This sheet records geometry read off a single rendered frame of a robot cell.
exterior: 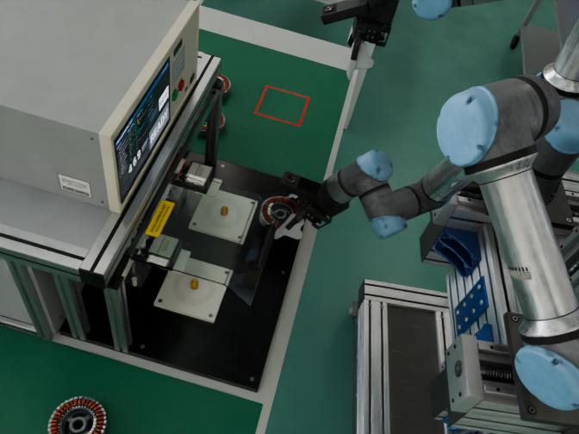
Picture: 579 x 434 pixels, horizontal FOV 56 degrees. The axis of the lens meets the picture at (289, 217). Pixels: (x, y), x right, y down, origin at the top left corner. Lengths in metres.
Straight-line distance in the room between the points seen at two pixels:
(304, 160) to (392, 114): 1.54
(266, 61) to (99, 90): 1.13
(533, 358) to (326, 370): 1.31
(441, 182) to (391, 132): 1.89
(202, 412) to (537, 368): 0.70
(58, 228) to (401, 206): 0.71
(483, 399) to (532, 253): 0.38
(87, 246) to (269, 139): 0.87
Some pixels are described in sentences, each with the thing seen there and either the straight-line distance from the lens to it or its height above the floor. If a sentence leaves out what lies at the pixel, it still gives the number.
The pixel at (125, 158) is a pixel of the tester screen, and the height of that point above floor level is 1.22.
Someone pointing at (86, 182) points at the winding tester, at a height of 1.18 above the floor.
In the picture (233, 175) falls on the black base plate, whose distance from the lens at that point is 1.62.
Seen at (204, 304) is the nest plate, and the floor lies 0.78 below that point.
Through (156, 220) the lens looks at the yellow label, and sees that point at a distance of 1.14.
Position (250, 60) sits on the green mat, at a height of 0.75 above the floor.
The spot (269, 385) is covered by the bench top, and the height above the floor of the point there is 0.75.
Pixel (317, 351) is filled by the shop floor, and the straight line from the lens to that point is 2.22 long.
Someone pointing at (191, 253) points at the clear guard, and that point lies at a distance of 1.09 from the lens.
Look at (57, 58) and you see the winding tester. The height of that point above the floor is 1.32.
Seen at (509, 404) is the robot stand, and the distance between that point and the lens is 1.23.
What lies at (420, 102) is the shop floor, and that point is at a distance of 3.38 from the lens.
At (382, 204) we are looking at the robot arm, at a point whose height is 1.08.
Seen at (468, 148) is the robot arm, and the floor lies 1.42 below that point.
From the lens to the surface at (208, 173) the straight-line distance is 1.42.
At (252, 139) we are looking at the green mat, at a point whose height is 0.75.
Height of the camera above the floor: 1.98
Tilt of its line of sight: 51 degrees down
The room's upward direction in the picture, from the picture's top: 15 degrees clockwise
